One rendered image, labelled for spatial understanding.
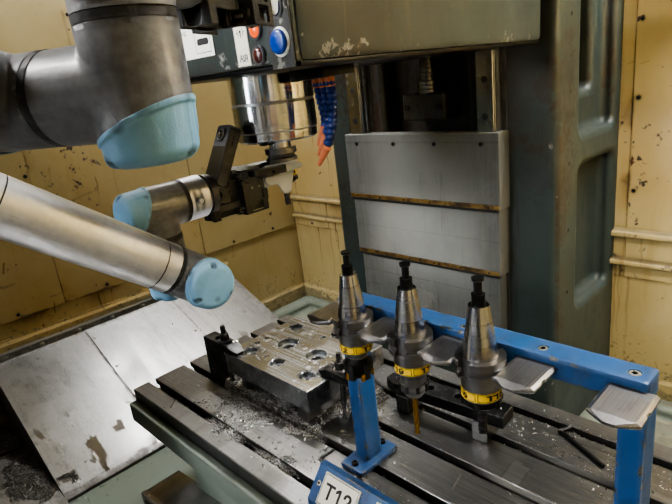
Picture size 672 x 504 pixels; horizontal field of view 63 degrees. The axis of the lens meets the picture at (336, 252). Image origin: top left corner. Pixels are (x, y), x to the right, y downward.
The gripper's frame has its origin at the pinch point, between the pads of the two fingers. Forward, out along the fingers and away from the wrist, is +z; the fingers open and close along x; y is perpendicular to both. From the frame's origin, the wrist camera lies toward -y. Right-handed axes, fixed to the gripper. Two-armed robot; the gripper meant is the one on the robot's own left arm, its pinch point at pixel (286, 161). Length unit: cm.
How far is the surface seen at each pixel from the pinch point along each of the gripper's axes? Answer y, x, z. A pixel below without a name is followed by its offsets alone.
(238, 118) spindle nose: -9.8, -0.8, -9.2
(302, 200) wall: 35, -92, 79
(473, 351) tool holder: 18, 53, -18
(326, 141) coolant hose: -4.8, 17.7, -5.0
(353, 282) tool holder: 13.8, 32.3, -16.8
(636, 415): 20, 71, -18
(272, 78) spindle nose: -16.0, 6.5, -5.7
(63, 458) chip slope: 74, -61, -43
